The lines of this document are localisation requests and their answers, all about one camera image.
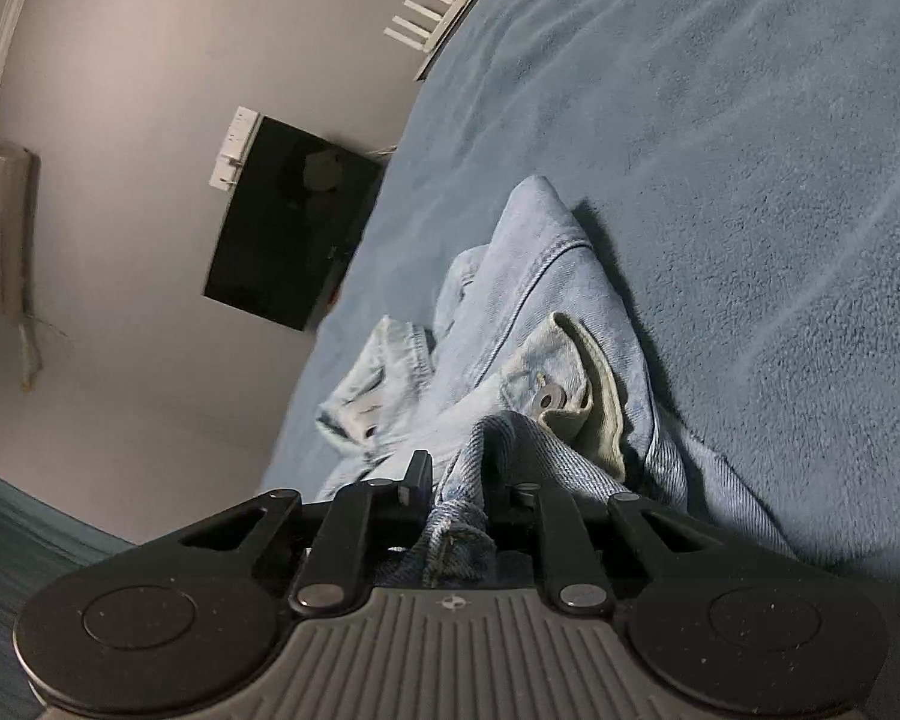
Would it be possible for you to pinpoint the teal window curtain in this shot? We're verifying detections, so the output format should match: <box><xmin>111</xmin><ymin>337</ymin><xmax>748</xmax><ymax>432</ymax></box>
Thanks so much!
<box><xmin>0</xmin><ymin>478</ymin><xmax>131</xmax><ymax>718</ymax></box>

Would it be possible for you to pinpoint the white wall air conditioner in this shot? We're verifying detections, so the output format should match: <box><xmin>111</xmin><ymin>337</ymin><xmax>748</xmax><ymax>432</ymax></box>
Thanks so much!
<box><xmin>0</xmin><ymin>143</ymin><xmax>66</xmax><ymax>392</ymax></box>

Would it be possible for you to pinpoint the light blue denim jacket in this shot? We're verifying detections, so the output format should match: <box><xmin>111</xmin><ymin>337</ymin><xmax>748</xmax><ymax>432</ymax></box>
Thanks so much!
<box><xmin>317</xmin><ymin>176</ymin><xmax>787</xmax><ymax>587</ymax></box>

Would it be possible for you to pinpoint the black flat screen television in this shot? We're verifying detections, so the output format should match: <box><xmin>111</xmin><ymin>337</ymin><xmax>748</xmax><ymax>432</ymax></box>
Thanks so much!
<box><xmin>203</xmin><ymin>117</ymin><xmax>383</xmax><ymax>332</ymax></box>

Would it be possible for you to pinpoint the white wall power strip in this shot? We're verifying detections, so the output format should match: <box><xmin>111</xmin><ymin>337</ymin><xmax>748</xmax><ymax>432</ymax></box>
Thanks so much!
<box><xmin>209</xmin><ymin>106</ymin><xmax>261</xmax><ymax>192</ymax></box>

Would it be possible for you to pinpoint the white wifi router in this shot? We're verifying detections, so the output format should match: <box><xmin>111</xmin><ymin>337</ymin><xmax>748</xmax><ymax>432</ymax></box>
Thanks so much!
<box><xmin>383</xmin><ymin>0</ymin><xmax>470</xmax><ymax>55</ymax></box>

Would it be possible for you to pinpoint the blue fleece bed blanket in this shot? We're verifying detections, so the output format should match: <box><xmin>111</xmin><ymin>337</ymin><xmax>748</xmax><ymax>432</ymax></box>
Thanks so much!
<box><xmin>263</xmin><ymin>0</ymin><xmax>900</xmax><ymax>582</ymax></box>

